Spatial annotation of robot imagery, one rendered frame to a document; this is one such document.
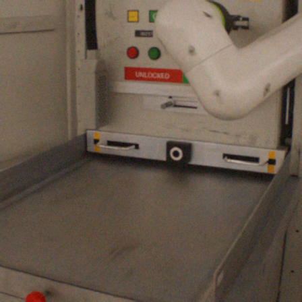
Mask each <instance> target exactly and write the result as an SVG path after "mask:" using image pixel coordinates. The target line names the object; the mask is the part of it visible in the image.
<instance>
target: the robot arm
mask: <svg viewBox="0 0 302 302"><path fill-rule="evenodd" d="M238 27H239V29H243V30H248V29H249V18H245V17H244V16H241V15H230V13H229V12H228V10H227V9H226V7H225V6H223V5H221V4H219V3H217V2H215V1H209V0H168V1H165V2H164V3H163V4H162V6H161V7H160V9H159V10H158V12H157V14H156V17H155V22H154V29H155V33H156V37H157V39H158V41H159V43H160V44H161V45H162V47H163V48H164V49H165V51H166V52H167V53H168V54H169V55H170V56H171V57H172V58H173V60H174V61H175V63H176V64H177V65H178V66H179V68H180V69H181V71H182V72H183V74H184V75H185V77H186V78H187V81H188V82H189V84H190V86H192V88H193V90H194V92H195V93H196V95H197V97H198V99H199V101H200V104H201V106H202V107H203V108H204V110H205V111H206V112H207V113H208V114H210V115H212V116H213V117H216V118H217V119H222V120H226V121H236V120H238V119H242V118H244V117H245V116H247V115H248V114H250V112H252V111H253V110H254V109H255V108H256V107H258V106H259V105H260V104H261V103H262V102H263V101H265V99H267V98H268V97H269V96H271V95H272V94H273V93H275V91H277V90H278V89H279V88H281V87H282V86H284V85H285V84H287V83H288V82H290V81H291V80H293V79H294V78H295V77H296V76H298V75H299V74H300V73H302V12H299V13H298V14H297V15H296V16H294V17H292V18H291V19H289V20H288V21H286V22H284V23H283V24H281V25H279V26H278V27H275V29H273V30H271V31H269V32H268V33H265V34H264V35H262V36H261V37H259V38H257V39H255V40H253V41H252V42H251V43H250V44H248V45H246V46H244V47H242V48H240V47H236V46H235V45H234V43H233V42H232V40H231V39H230V37H229V34H230V32H231V29H233V30H238Z"/></svg>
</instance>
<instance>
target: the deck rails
mask: <svg viewBox="0 0 302 302"><path fill-rule="evenodd" d="M103 154H104V153H99V152H88V148H87V132H86V133H83V134H82V135H79V136H77V137H74V138H72V139H70V140H67V141H66V142H63V143H62V144H59V145H58V146H55V147H53V148H51V149H48V150H46V151H44V152H41V153H39V154H37V155H34V156H32V157H30V158H28V159H26V160H23V161H21V162H19V163H17V164H14V165H13V166H11V167H8V168H6V169H3V170H2V171H0V212H1V211H2V210H4V209H6V208H8V207H9V206H11V205H12V204H14V203H16V202H18V201H20V200H22V199H23V198H25V197H26V196H29V195H32V194H33V193H35V192H37V191H38V190H40V189H42V188H43V187H46V186H47V185H49V184H51V183H53V182H55V181H57V180H58V179H60V178H62V177H64V176H66V175H68V174H70V173H72V172H74V171H75V170H77V169H79V168H80V167H82V166H83V165H85V164H87V163H89V162H91V161H92V160H94V159H96V158H98V157H100V156H102V155H103ZM290 165H291V150H290V152H289V153H288V154H287V156H286V158H285V160H284V161H283V163H282V164H281V166H280V168H279V169H278V171H277V172H276V174H275V176H274V178H273V180H272V182H271V184H270V185H269V187H268V188H267V190H266V192H265V193H264V195H263V196H262V198H261V200H260V201H259V203H258V205H257V206H256V207H255V208H254V210H253V212H252V213H251V215H250V216H249V218H248V220H247V222H246V223H245V225H244V227H243V228H242V230H241V232H240V233H239V235H238V236H237V238H236V239H235V241H234V243H233V244H232V246H231V248H230V249H229V251H228V252H227V253H226V255H225V256H224V257H223V259H222V261H221V263H220V264H219V266H218V267H217V269H216V271H215V272H214V274H213V275H212V277H211V278H210V280H209V281H208V283H207V284H206V285H205V287H204V288H203V290H202V291H201V293H200V295H199V296H198V298H197V299H196V300H195V302H225V301H226V299H227V297H228V296H229V294H230V292H231V290H232V288H233V286H234V284H235V282H236V280H237V278H238V277H239V275H240V273H241V272H242V271H243V269H244V267H245V265H246V263H247V261H248V259H249V257H250V255H251V253H252V251H253V249H254V247H255V245H256V243H257V242H258V239H259V238H260V236H261V234H262V233H263V232H264V229H265V228H266V225H267V223H268V221H269V219H270V218H271V216H272V214H273V212H274V210H275V208H276V206H277V204H278V202H279V200H280V198H281V196H282V194H283V192H284V190H285V188H286V186H287V184H288V182H289V180H290V178H291V175H290Z"/></svg>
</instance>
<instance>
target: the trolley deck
mask: <svg viewBox="0 0 302 302"><path fill-rule="evenodd" d="M274 176H275V175H270V174H264V173H254V172H251V173H248V172H243V171H232V170H226V169H215V168H209V167H198V166H192V164H180V163H174V162H163V161H157V160H146V159H140V158H130V157H123V156H112V155H106V154H103V155H102V156H100V157H98V158H96V159H94V160H92V161H91V162H89V163H87V164H85V165H83V166H82V167H80V168H79V169H77V170H75V171H74V172H72V173H70V174H68V175H66V176H64V177H62V178H60V179H58V180H57V181H55V182H53V183H51V184H49V185H47V186H46V187H43V188H42V189H40V190H38V191H37V192H35V193H33V194H32V195H29V196H26V197H25V198H23V199H22V200H20V201H18V202H16V203H14V204H12V205H11V206H9V207H8V208H6V209H4V210H2V211H1V212H0V293H3V294H6V295H11V296H13V297H16V298H18V299H23V300H25V298H26V295H28V294H29V293H30V292H31V291H38V292H40V293H42V292H43V291H44V290H47V291H48V292H49V293H48V295H47V296H46V297H45V298H46V302H195V300H196V299H197V298H198V296H199V295H200V293H201V291H202V290H203V288H204V287H205V285H206V284H207V283H208V281H209V280H210V278H211V277H212V275H213V274H214V272H215V271H216V269H217V267H218V266H219V264H220V263H221V261H222V259H223V257H224V256H225V255H226V253H227V252H228V251H229V249H230V248H231V246H232V244H233V243H234V241H235V239H236V238H237V236H238V235H239V233H240V232H241V230H242V228H243V227H244V225H245V223H246V222H247V220H248V218H249V216H250V215H251V213H252V212H253V210H254V208H255V207H256V206H257V205H258V203H259V201H260V200H261V198H262V196H263V195H264V193H265V192H266V190H267V188H268V187H269V185H270V184H271V182H272V180H273V178H274ZM300 191H301V177H300V178H296V177H291V178H290V180H289V182H288V184H287V186H286V188H285V190H284V192H283V194H282V196H281V198H280V200H279V202H278V204H277V206H276V208H275V210H274V212H273V214H272V216H271V218H270V219H269V221H268V223H267V225H266V228H265V229H264V232H263V233H262V234H261V236H260V238H259V239H258V242H257V243H256V245H255V247H254V249H253V251H252V253H251V255H250V257H249V259H248V261H247V263H246V265H245V267H244V269H243V271H242V272H241V273H240V275H239V277H238V278H237V280H236V282H235V284H234V286H233V288H232V290H231V292H230V294H229V296H228V297H227V298H226V301H225V302H255V300H256V299H257V297H258V295H259V293H260V290H261V288H262V286H263V284H264V281H265V279H266V276H267V274H268V271H269V269H270V267H271V266H272V264H273V261H274V258H275V257H276V254H277V252H278V249H279V247H280V244H281V242H282V239H283V237H284V234H285V232H286V229H287V227H288V225H289V222H290V220H291V217H292V215H293V212H294V211H295V208H296V205H297V202H298V201H299V194H300Z"/></svg>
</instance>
